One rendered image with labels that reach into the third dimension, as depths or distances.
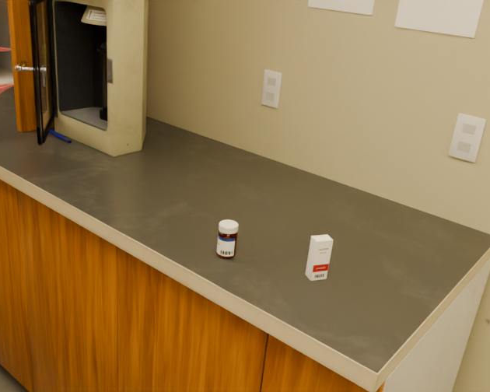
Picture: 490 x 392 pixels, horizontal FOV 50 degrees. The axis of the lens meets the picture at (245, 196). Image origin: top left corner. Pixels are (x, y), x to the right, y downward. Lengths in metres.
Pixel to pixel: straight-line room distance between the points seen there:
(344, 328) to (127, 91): 1.00
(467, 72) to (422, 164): 0.27
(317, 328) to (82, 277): 0.73
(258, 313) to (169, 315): 0.30
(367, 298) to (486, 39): 0.72
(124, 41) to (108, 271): 0.67
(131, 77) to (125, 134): 0.17
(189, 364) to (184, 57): 1.15
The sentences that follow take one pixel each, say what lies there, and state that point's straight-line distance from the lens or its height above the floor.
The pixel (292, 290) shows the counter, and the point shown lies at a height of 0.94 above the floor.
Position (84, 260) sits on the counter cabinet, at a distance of 1.43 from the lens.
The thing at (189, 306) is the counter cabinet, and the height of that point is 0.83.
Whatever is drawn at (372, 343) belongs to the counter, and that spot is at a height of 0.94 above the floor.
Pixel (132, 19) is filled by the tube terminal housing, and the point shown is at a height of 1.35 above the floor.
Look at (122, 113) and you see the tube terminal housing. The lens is 1.65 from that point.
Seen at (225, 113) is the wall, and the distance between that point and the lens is 1.89.
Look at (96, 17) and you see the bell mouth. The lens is 1.69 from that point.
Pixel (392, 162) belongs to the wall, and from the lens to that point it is 1.57.
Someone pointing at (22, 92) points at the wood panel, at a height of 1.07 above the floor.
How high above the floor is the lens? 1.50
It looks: 23 degrees down
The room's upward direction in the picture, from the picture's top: 6 degrees clockwise
